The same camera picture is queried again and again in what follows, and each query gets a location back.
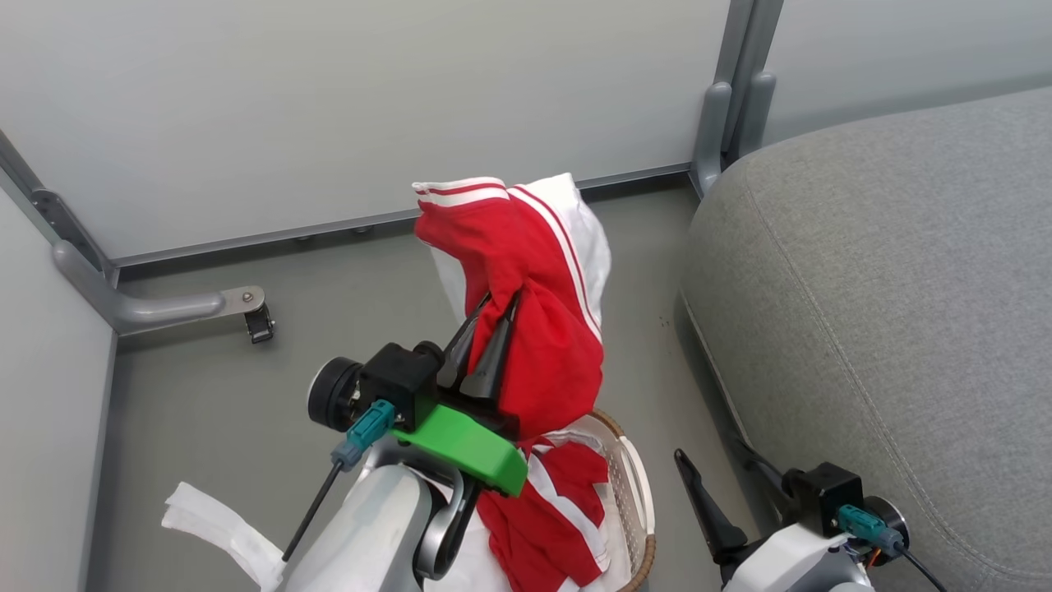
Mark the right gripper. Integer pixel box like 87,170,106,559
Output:
674,434,794,570

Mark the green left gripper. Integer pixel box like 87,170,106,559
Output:
391,289,529,499

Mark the red white striped garment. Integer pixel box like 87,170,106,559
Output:
412,172,613,442

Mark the white laundry basket wicker rim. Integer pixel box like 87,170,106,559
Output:
585,409,658,592

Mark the grey fabric sofa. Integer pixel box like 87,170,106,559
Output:
679,86,1052,592

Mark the black caster wheel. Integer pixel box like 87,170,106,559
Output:
244,304,276,345

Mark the crumpled white cloth strip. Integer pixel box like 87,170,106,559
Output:
161,481,284,592

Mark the grey metal partition foot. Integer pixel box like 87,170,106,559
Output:
51,240,267,336

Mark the black cable with teal plug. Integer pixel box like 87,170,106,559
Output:
282,400,397,564
837,504,950,592

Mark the grey metal partition post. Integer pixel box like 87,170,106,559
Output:
690,0,785,197

